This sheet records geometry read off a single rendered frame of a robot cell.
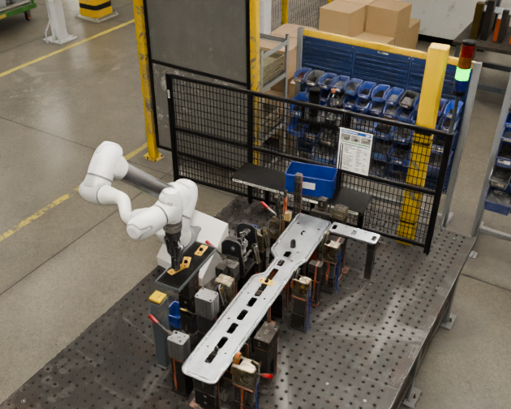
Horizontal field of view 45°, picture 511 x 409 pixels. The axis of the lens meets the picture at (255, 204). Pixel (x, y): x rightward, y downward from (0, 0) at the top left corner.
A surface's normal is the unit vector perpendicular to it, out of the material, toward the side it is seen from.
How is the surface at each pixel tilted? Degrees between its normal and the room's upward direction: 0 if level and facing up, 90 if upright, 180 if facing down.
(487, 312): 0
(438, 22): 90
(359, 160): 90
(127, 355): 0
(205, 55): 92
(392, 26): 90
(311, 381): 0
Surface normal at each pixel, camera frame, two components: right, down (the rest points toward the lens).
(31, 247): 0.00, -0.83
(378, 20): -0.58, 0.45
